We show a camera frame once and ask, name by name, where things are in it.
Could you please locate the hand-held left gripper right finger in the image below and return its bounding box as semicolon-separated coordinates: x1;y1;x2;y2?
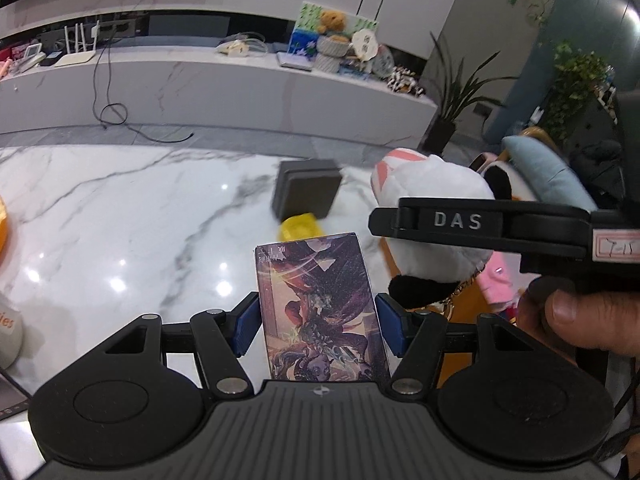
375;292;538;396

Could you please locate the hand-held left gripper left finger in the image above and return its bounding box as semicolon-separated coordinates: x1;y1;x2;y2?
102;294;262;396

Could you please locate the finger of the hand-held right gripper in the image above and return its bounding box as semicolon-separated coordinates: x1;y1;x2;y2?
368;197;592;257

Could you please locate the pink leather card holder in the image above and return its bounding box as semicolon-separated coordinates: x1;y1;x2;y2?
477;252;526;311

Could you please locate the illustrated card box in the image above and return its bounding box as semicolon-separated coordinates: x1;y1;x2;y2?
254;232;392;383

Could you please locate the panda plush keychain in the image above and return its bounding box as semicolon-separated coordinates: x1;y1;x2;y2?
372;155;514;318

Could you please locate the pink white knitted pouch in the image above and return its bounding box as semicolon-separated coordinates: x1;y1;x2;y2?
372;147;441;206

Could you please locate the person's right hand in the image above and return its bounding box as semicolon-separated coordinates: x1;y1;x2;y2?
520;282;640;356

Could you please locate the blue cushion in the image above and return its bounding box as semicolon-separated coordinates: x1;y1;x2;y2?
501;135;599;211

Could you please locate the yellow plastic container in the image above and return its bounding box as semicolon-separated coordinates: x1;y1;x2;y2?
279;213;325;243

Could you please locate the green potted plant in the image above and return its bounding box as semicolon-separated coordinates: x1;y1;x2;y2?
424;32;521;155

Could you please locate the grey square box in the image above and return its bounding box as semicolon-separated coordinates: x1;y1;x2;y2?
270;158;343;221

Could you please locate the leafy green houseplant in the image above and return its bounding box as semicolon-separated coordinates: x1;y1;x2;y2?
539;42;622;142

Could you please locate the black white checkered toy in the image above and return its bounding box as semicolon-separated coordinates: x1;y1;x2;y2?
387;65;427;97

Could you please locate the round patterned plate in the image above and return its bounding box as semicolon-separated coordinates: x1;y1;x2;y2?
370;45;397;79

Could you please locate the white canister orange label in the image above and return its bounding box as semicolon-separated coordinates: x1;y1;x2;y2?
0;292;26;371

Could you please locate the white marble cabinet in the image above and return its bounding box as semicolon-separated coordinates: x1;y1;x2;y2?
0;5;439;137

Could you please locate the white round hand fan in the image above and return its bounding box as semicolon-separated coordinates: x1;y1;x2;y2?
350;30;377;59

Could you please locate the black framed device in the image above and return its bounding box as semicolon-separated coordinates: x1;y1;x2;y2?
0;367;28;418

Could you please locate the brown teddy bear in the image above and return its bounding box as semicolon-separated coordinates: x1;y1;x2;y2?
319;10;347;37

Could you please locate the green picture board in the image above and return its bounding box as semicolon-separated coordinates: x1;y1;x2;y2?
289;2;379;62

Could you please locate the white router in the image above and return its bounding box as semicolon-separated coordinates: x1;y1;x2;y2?
53;20;99;69

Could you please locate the black cable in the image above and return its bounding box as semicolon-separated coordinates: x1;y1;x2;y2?
91;20;196;144

